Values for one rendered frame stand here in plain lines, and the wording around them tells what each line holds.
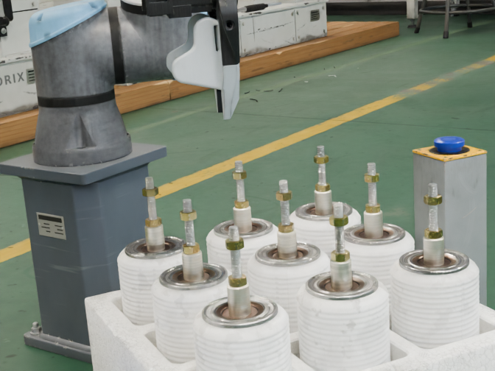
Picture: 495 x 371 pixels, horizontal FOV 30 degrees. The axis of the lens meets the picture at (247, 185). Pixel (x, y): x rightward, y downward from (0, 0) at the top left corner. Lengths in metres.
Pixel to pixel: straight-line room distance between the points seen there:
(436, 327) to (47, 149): 0.66
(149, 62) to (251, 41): 2.84
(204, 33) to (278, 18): 3.57
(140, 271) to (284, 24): 3.40
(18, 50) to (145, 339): 2.32
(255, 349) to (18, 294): 0.93
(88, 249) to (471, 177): 0.56
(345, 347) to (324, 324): 0.03
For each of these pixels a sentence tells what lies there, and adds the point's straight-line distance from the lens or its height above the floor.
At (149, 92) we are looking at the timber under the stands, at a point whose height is 0.05.
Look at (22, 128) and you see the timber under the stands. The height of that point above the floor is 0.05.
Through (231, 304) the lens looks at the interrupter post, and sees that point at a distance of 0.91.
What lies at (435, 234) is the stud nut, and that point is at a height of 0.29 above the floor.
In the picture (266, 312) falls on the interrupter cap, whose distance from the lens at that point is 0.91.
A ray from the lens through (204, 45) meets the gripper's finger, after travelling 0.82.
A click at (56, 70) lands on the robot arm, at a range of 1.37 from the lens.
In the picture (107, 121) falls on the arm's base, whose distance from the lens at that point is 1.39.
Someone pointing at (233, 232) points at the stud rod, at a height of 0.34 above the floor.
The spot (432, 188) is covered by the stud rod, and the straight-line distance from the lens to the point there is 1.00.
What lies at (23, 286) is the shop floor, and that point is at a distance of 1.80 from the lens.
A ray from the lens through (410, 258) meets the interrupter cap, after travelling 1.04.
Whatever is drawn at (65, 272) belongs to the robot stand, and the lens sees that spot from 1.43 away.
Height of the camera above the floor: 0.61
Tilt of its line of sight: 15 degrees down
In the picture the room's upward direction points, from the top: 4 degrees counter-clockwise
